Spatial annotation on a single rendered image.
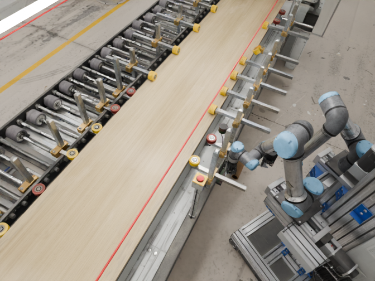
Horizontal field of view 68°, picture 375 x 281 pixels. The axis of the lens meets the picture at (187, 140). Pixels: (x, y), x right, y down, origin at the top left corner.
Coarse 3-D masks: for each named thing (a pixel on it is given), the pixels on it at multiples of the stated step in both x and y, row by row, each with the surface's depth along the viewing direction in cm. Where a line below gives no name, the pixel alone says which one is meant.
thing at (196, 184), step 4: (196, 176) 159; (204, 176) 160; (196, 180) 158; (204, 180) 158; (192, 184) 160; (196, 184) 158; (200, 184) 156; (204, 184) 157; (196, 188) 161; (200, 188) 159
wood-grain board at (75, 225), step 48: (240, 0) 355; (192, 48) 287; (240, 48) 292; (144, 96) 240; (192, 96) 244; (96, 144) 206; (144, 144) 209; (192, 144) 212; (48, 192) 181; (96, 192) 184; (144, 192) 186; (0, 240) 162; (48, 240) 163; (96, 240) 165
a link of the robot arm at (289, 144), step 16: (288, 128) 133; (304, 128) 132; (288, 144) 128; (304, 144) 132; (288, 160) 145; (288, 176) 142; (288, 192) 149; (304, 192) 149; (288, 208) 151; (304, 208) 150
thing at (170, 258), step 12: (288, 36) 349; (276, 60) 318; (252, 108) 269; (240, 132) 250; (216, 180) 219; (204, 192) 211; (204, 204) 207; (180, 228) 193; (192, 228) 195; (180, 240) 188; (168, 252) 183; (180, 252) 186; (168, 264) 179; (156, 276) 174; (168, 276) 175
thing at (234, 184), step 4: (196, 168) 208; (200, 168) 207; (204, 168) 207; (204, 172) 207; (216, 176) 204; (220, 176) 204; (220, 180) 205; (224, 180) 202; (228, 180) 203; (232, 180) 203; (228, 184) 204; (232, 184) 201; (236, 184) 201; (240, 184) 201; (240, 188) 201; (244, 188) 199
